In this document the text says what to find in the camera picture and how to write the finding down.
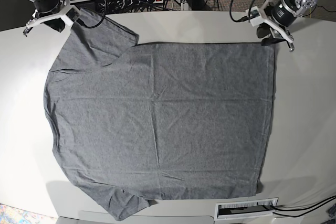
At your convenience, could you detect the white cable grommet tray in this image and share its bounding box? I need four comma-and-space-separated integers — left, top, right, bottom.
214, 198, 278, 221

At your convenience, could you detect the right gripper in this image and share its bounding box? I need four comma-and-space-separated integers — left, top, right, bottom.
33, 0, 65, 33

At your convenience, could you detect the grey T-shirt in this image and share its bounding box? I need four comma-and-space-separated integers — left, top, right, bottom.
44, 9, 276, 221

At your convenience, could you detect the black cable pair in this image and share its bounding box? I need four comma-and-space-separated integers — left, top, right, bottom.
270, 195, 336, 218

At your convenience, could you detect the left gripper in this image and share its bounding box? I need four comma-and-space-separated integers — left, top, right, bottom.
257, 0, 298, 46

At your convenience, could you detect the black power strip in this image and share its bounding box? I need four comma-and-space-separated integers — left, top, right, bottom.
123, 0, 164, 5

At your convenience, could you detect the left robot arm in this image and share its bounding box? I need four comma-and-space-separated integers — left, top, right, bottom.
251, 0, 318, 51

